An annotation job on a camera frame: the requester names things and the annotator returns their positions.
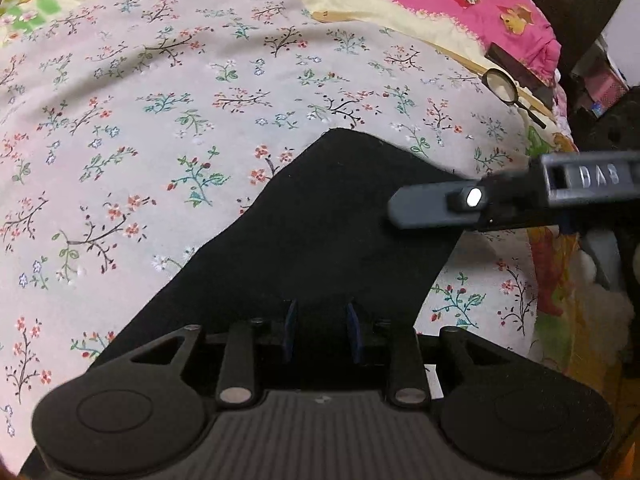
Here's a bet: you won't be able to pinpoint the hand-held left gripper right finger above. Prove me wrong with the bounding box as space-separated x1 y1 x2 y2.
345 299 508 407

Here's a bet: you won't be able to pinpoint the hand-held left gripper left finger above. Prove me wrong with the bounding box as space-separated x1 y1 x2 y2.
127 299 301 408

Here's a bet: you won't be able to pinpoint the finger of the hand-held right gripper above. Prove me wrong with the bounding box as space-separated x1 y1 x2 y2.
388 180 490 232

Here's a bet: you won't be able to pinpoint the black pants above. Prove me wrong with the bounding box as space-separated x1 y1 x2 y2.
92 128 482 367

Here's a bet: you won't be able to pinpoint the pink basket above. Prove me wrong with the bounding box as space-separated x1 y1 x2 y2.
581 66 629 112

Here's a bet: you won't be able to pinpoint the dark brown box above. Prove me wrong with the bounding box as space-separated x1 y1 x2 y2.
484 42 554 107

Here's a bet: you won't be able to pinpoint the black magnifying glass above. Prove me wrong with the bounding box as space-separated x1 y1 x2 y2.
482 68 547 130

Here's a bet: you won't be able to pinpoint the dark cabinet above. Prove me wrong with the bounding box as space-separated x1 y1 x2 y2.
520 0 640 78

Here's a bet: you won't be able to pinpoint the pink and yellow printed quilt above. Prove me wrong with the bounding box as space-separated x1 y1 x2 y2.
0 0 586 376

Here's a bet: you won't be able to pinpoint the floral bed sheet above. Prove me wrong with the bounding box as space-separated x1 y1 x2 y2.
0 0 542 476

